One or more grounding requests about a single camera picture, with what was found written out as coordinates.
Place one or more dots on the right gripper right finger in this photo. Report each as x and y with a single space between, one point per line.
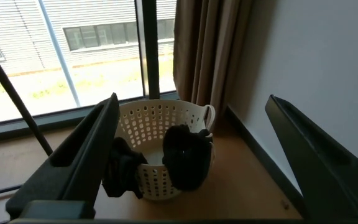
322 180

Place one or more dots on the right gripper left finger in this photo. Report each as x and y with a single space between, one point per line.
82 177

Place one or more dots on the white laundry basket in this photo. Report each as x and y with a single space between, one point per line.
154 155

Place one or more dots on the black clothes rack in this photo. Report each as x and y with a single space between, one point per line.
16 101

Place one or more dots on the window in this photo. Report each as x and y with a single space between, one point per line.
104 62

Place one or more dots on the brown curtain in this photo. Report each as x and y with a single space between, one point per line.
210 46

